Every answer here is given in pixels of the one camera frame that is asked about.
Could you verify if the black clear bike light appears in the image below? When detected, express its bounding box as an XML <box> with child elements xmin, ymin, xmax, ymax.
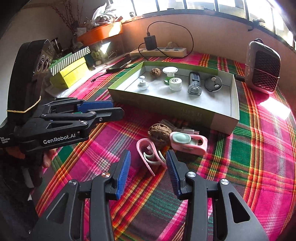
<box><xmin>188</xmin><ymin>72</ymin><xmax>202</xmax><ymax>96</ymax></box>

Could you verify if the plaid bed cloth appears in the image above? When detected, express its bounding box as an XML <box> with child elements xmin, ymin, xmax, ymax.
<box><xmin>34</xmin><ymin>52</ymin><xmax>296</xmax><ymax>241</ymax></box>

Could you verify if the black charger adapter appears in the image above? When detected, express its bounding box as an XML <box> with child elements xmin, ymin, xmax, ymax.
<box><xmin>144</xmin><ymin>32</ymin><xmax>158</xmax><ymax>50</ymax></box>

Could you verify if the person's hand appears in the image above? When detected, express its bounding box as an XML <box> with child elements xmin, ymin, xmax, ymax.
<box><xmin>43</xmin><ymin>149</ymin><xmax>57</xmax><ymax>168</ymax></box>

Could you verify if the brown walnut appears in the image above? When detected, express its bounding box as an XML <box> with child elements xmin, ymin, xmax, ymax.
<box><xmin>147</xmin><ymin>123</ymin><xmax>173</xmax><ymax>150</ymax></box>
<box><xmin>150</xmin><ymin>68</ymin><xmax>161</xmax><ymax>79</ymax></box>

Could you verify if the grey portable heater fan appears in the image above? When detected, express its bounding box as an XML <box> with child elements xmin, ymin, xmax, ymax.
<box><xmin>244</xmin><ymin>38</ymin><xmax>281</xmax><ymax>94</ymax></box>

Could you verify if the green cardboard box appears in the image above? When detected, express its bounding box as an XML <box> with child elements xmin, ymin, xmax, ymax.
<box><xmin>108</xmin><ymin>61</ymin><xmax>240</xmax><ymax>135</ymax></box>

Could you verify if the black charger cable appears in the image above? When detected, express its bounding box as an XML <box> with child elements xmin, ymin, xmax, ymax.
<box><xmin>90</xmin><ymin>21</ymin><xmax>194</xmax><ymax>83</ymax></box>

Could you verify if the small white knob bottle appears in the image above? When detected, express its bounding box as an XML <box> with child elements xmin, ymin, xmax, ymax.
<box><xmin>137</xmin><ymin>75</ymin><xmax>149</xmax><ymax>90</ymax></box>

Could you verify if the yellow box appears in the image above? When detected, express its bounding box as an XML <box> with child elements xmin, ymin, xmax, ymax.
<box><xmin>50</xmin><ymin>57</ymin><xmax>89</xmax><ymax>89</ymax></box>

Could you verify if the black round disc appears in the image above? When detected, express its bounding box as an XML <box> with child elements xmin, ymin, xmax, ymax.
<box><xmin>204</xmin><ymin>76</ymin><xmax>223</xmax><ymax>92</ymax></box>

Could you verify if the white round jar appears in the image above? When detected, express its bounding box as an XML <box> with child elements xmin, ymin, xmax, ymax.
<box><xmin>169</xmin><ymin>77</ymin><xmax>182</xmax><ymax>91</ymax></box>

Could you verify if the striped box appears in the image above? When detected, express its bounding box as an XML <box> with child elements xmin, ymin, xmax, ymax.
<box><xmin>49</xmin><ymin>47</ymin><xmax>91</xmax><ymax>76</ymax></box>

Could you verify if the beige power strip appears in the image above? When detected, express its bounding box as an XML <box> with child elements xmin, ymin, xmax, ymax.
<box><xmin>129</xmin><ymin>48</ymin><xmax>187</xmax><ymax>58</ymax></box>

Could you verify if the white plug on strip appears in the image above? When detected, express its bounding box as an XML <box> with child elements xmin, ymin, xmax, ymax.
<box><xmin>166</xmin><ymin>42</ymin><xmax>179</xmax><ymax>49</ymax></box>

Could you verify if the pink clip holder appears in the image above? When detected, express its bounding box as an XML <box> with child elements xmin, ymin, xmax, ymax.
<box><xmin>136</xmin><ymin>138</ymin><xmax>167</xmax><ymax>176</ymax></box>

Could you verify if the orange shelf tray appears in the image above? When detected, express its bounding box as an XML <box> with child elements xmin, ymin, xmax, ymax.
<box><xmin>77</xmin><ymin>22</ymin><xmax>122</xmax><ymax>46</ymax></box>

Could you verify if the black smartphone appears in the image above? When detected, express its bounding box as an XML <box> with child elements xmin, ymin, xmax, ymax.
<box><xmin>106</xmin><ymin>56</ymin><xmax>139</xmax><ymax>73</ymax></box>

